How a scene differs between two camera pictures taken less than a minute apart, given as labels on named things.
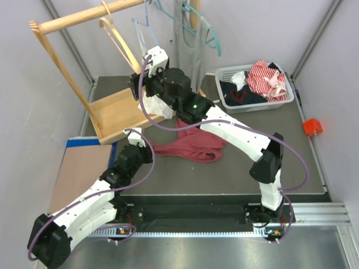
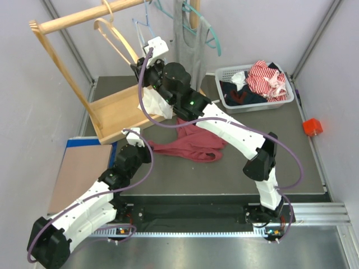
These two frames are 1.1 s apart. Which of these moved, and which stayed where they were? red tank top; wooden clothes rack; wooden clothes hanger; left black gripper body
Moved: wooden clothes hanger
Stayed: red tank top; wooden clothes rack; left black gripper body
